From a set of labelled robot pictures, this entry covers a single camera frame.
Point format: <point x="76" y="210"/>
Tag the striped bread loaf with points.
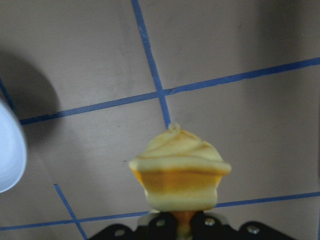
<point x="180" y="174"/>

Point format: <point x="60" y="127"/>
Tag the blue plate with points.
<point x="13" y="148"/>

